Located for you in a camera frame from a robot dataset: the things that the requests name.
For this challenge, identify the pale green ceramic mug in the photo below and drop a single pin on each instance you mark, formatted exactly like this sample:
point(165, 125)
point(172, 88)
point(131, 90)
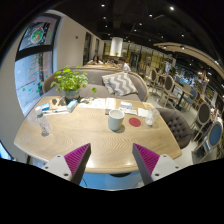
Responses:
point(115, 119)

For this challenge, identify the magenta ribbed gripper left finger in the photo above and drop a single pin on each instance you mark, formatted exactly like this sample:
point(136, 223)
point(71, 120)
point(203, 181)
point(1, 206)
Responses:
point(77, 160)

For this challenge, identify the grey back wooden chair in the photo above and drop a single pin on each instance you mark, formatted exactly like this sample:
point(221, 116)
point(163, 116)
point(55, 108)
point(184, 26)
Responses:
point(168, 88)

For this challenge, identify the blue tissue pack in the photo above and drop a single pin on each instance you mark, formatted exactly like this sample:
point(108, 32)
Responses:
point(71, 106)

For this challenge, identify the seated person in white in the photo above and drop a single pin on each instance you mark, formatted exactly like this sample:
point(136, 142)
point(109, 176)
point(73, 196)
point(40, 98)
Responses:
point(123, 65)

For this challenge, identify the blue seat wooden chair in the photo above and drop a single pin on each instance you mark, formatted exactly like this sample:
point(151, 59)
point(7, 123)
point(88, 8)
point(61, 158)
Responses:
point(202, 151)

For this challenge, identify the blue white card stack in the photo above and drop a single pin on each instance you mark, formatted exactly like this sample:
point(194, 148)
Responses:
point(126, 107)

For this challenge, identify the dark grey tufted armchair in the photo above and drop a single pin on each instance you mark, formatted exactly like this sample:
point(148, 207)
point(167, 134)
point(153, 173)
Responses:
point(177, 125)

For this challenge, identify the white round pillar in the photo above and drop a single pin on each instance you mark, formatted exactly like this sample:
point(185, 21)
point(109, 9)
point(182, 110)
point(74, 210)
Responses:
point(116, 46)

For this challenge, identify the grey chevron pillow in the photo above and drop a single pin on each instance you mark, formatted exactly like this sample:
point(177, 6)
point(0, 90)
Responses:
point(119, 84)

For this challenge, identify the wall poster with green logo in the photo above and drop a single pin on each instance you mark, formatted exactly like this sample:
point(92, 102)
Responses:
point(40, 32)

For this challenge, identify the green potted plant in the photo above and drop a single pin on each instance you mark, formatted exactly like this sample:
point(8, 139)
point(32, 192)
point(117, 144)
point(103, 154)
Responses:
point(70, 81)

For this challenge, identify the grey upholstered sofa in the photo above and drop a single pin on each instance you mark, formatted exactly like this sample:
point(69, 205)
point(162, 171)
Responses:
point(97, 89)

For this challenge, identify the red round coaster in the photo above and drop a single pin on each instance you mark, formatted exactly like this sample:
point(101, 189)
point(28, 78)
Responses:
point(135, 122)

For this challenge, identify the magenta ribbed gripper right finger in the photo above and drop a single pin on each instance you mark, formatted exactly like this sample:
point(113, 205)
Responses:
point(146, 161)

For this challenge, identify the seated person dark hair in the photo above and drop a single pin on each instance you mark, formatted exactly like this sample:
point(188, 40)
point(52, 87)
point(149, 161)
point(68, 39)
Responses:
point(95, 61)

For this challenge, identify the clear plastic water bottle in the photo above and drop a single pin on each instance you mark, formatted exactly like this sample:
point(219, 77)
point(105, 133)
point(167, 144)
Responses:
point(42, 120)

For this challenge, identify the clear drinking glass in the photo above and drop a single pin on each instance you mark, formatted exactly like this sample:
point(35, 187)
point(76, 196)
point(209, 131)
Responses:
point(151, 116)

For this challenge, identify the white paper menu sheets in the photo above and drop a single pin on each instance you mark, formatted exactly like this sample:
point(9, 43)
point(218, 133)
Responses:
point(98, 103)

